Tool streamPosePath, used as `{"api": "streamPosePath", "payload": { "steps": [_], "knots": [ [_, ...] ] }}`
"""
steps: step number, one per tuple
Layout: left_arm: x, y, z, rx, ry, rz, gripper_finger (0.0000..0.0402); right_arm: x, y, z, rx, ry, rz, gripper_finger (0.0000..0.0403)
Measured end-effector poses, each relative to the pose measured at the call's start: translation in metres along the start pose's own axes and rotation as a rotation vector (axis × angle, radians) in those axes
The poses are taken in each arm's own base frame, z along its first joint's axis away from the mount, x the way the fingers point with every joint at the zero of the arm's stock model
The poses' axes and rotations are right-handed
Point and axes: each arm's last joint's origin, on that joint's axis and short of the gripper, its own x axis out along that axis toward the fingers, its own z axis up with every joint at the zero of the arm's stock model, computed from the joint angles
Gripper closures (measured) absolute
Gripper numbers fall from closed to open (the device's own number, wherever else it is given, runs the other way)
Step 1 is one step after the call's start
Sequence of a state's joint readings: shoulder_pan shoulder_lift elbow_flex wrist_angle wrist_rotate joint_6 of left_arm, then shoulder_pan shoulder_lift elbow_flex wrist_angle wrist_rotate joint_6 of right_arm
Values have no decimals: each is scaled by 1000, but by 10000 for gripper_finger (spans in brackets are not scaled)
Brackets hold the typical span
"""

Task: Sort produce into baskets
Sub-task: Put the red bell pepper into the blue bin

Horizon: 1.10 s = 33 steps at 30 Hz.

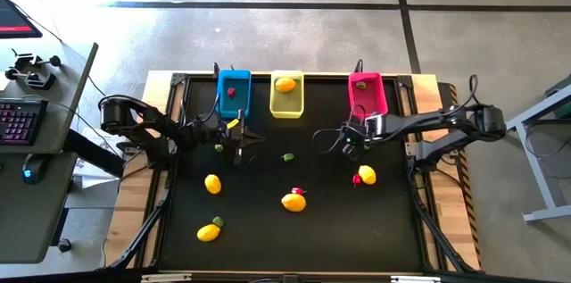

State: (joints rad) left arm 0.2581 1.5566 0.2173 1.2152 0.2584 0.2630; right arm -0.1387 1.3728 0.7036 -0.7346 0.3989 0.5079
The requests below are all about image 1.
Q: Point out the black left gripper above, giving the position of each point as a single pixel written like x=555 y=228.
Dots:
x=223 y=136

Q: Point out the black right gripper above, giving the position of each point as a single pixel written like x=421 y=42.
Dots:
x=357 y=131

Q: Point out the yellow orange lemon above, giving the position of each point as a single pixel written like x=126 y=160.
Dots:
x=367 y=175
x=285 y=85
x=209 y=232
x=294 y=203
x=212 y=184

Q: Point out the green bell pepper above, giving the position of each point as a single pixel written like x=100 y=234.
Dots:
x=361 y=85
x=218 y=148
x=288 y=156

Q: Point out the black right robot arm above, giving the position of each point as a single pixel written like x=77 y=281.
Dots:
x=428 y=123

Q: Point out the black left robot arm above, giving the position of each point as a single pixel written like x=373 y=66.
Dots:
x=156 y=124

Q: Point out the blue plastic basket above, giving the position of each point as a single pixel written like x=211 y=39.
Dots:
x=241 y=105

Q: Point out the pink plastic basket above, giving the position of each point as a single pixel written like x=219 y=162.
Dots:
x=368 y=100

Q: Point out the yellow plastic basket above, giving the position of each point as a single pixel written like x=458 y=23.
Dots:
x=287 y=106

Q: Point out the yellow black hazard tape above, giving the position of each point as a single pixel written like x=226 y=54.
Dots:
x=466 y=185

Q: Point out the white paper sheets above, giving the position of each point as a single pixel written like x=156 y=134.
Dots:
x=89 y=173

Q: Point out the grey metal table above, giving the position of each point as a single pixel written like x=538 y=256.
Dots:
x=542 y=171

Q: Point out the black computer mouse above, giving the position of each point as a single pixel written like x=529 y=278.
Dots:
x=34 y=169

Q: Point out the grey office desk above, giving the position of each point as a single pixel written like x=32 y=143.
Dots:
x=40 y=211

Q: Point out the black desk clamp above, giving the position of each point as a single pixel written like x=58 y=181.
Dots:
x=33 y=60
x=31 y=80

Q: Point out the black backlit keyboard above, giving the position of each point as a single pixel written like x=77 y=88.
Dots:
x=20 y=121

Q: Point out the dark computer monitor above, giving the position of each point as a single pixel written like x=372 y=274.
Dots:
x=13 y=19

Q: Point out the black upright post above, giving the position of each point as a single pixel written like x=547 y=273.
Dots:
x=359 y=66
x=216 y=70

